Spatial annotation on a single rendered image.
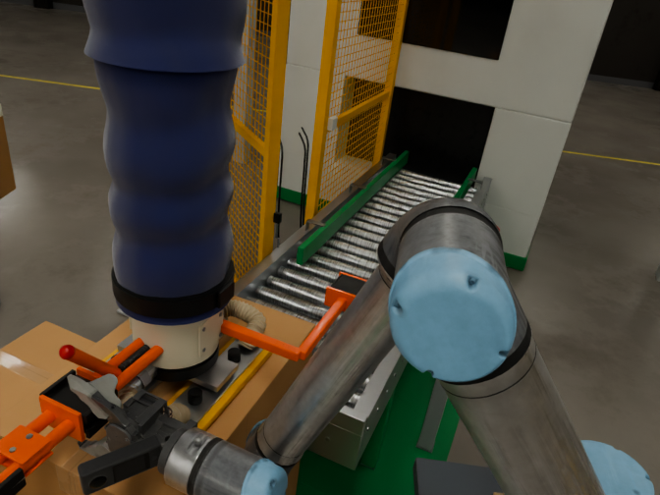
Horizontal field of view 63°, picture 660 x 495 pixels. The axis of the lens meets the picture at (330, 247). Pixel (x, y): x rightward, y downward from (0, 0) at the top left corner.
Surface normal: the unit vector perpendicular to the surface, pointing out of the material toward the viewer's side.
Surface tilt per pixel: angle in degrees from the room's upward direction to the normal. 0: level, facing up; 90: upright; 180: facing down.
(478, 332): 87
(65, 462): 0
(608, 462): 4
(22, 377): 0
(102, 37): 79
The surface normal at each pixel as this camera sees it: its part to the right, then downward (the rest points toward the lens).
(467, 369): -0.25, 0.40
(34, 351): 0.11, -0.86
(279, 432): -0.62, 0.18
